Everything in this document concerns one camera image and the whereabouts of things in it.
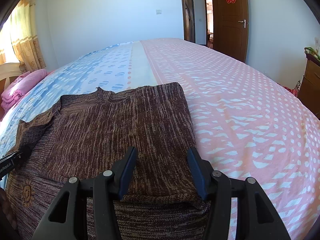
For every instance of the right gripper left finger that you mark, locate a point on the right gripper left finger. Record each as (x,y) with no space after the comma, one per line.
(66,217)

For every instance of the brown knit sun-pattern sweater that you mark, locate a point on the brown knit sun-pattern sweater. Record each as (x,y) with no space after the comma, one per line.
(83,135)

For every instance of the folded pink blanket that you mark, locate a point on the folded pink blanket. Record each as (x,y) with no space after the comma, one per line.
(20,87)

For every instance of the cream wooden headboard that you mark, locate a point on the cream wooden headboard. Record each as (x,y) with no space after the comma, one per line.
(8,73)

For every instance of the blue pink polka-dot bedsheet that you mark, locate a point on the blue pink polka-dot bedsheet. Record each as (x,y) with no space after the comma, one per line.
(245,124)

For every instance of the yellow patterned curtain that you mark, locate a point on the yellow patterned curtain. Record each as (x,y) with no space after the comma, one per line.
(19,40)

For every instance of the brown wooden dresser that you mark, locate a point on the brown wooden dresser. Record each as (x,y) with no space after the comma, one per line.
(309,92)

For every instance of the green item on dresser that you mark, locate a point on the green item on dresser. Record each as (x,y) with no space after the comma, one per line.
(309,51)

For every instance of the brown wooden door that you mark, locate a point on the brown wooden door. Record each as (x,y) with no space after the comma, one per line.
(230,38)

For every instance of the silver door handle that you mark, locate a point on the silver door handle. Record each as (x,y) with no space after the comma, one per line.
(244,23)

